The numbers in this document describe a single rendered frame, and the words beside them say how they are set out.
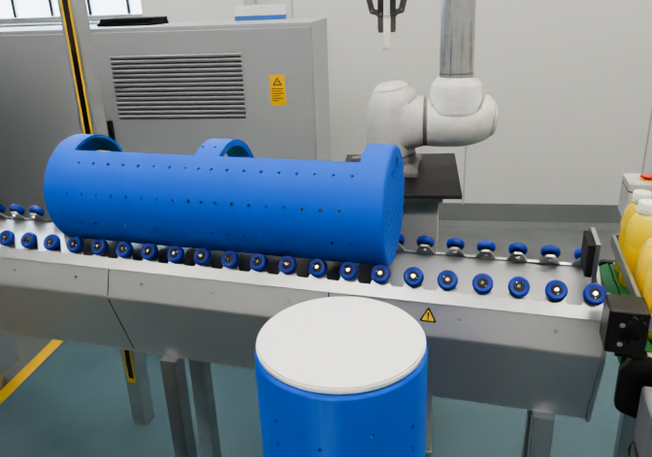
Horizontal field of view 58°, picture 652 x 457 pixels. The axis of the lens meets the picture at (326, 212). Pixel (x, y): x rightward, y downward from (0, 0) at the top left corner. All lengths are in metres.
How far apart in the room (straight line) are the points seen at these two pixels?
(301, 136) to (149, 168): 1.48
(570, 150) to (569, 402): 2.93
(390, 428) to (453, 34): 1.21
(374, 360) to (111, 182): 0.86
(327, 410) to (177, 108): 2.30
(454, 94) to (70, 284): 1.20
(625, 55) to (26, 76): 3.44
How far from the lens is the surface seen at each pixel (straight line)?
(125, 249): 1.61
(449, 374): 1.47
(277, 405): 0.95
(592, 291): 1.35
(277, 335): 1.01
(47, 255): 1.78
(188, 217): 1.44
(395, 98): 1.82
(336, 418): 0.91
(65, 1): 2.05
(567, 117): 4.23
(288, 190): 1.32
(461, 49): 1.83
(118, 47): 3.09
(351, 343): 0.98
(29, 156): 3.47
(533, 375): 1.44
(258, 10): 3.01
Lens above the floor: 1.57
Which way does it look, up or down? 20 degrees down
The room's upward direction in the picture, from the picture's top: 2 degrees counter-clockwise
